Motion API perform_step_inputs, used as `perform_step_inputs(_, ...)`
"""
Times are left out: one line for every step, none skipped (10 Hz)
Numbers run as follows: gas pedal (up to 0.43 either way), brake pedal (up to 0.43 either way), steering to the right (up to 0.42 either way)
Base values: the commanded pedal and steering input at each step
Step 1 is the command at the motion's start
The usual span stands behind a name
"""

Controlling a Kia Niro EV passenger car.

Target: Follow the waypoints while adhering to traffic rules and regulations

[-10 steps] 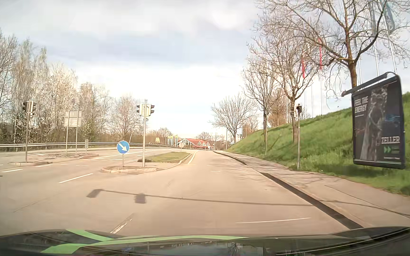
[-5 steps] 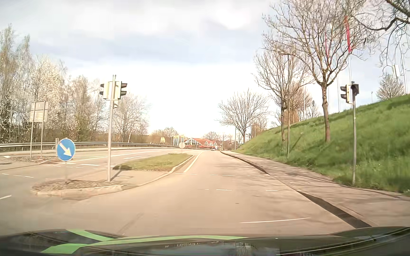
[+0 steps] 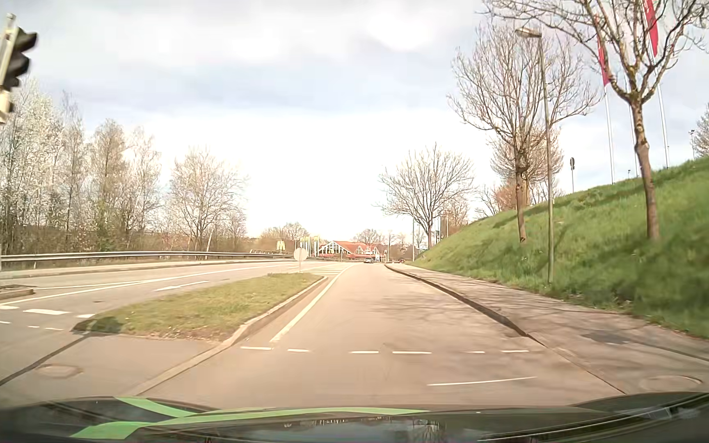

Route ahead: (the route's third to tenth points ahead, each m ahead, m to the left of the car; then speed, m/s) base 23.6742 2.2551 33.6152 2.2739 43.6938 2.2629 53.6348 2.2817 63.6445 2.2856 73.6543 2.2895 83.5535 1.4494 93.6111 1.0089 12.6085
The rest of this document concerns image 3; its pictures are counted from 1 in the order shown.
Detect red-roofed building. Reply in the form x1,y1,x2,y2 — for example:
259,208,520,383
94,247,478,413
318,240,386,262

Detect grey asphalt road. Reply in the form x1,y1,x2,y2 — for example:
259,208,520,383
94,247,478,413
0,261,626,410

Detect road markings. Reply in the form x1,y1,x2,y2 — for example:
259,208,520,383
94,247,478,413
0,263,537,388

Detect kerbed grass traffic island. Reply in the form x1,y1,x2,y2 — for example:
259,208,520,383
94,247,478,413
0,272,329,408

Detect car's own bonnet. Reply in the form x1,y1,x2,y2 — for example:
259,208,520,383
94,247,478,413
0,392,709,443

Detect grey paved pavement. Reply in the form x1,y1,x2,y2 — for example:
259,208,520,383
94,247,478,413
385,263,709,396

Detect row of bare trees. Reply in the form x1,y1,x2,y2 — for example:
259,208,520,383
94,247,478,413
0,37,251,257

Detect red flag on pole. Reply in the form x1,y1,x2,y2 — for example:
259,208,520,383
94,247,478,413
595,37,616,185
643,0,671,169

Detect green grass bank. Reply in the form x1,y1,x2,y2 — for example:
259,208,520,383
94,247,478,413
413,146,709,352

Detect tall grey lamp post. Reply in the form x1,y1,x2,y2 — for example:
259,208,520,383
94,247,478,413
515,27,556,285

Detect grey metal guard rail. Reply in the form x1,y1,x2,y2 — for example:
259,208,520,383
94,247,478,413
0,244,294,290

